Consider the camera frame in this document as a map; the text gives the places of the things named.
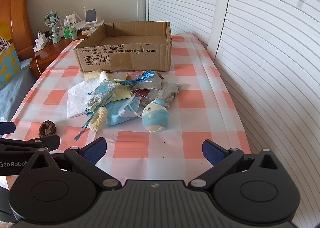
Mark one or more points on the white paper towel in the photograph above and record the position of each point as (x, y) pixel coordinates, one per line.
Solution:
(79, 95)

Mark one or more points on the brown cardboard box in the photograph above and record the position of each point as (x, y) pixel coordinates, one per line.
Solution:
(126, 46)

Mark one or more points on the white phone stand mirror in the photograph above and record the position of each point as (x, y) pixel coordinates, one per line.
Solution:
(90, 17)

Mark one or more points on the yellow cleaning cloth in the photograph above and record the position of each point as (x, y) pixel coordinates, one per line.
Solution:
(121, 93)
(92, 74)

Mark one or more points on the orange foam earplug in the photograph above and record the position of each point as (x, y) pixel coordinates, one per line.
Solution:
(127, 76)

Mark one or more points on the brown knitted scrunchie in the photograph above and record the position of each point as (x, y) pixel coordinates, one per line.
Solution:
(47, 128)

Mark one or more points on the wooden nightstand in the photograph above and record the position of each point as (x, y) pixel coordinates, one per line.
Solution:
(47, 55)

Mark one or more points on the green tube bottle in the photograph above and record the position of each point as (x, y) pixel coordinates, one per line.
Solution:
(73, 31)

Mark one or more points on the white router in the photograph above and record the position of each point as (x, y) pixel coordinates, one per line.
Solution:
(81, 24)

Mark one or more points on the grey lace sachet bag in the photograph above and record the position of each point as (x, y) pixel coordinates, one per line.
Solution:
(151, 84)

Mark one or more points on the white remote control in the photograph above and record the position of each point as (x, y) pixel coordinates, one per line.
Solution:
(88, 31)

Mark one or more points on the green small box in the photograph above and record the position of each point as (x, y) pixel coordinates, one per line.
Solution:
(66, 32)

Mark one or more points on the cream knitted scrunchie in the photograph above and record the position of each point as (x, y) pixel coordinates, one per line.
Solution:
(98, 120)

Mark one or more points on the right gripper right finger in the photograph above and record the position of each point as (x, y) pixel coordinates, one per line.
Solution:
(224, 162)

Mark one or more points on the blue floral sachet pouch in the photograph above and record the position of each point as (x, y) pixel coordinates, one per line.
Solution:
(102, 95)

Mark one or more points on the blue penguin plush toy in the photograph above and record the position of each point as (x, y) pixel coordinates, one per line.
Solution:
(155, 117)

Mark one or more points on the white power strip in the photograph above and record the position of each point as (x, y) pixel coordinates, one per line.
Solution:
(41, 41)

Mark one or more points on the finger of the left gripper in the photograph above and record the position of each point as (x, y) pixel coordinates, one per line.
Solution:
(7, 128)
(51, 143)

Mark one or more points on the grey blue bedsheet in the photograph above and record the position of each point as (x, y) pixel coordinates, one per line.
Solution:
(15, 91)

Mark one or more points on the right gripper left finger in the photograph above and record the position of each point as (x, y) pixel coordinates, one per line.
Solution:
(83, 161)

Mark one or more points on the blue tassel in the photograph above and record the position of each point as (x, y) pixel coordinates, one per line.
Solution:
(145, 76)

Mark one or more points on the yellow duck pattern bag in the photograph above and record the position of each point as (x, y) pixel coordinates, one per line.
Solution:
(10, 63)

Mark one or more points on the wooden headboard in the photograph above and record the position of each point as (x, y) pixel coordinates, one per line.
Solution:
(15, 13)

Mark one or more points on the green desk fan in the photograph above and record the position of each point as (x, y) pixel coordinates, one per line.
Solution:
(52, 19)

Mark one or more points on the white card sign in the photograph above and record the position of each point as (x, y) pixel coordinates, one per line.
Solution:
(71, 20)

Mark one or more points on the grey fabric pouch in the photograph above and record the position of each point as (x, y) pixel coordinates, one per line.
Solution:
(168, 92)

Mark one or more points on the blue surgical mask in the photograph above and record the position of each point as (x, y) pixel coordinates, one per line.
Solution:
(123, 110)

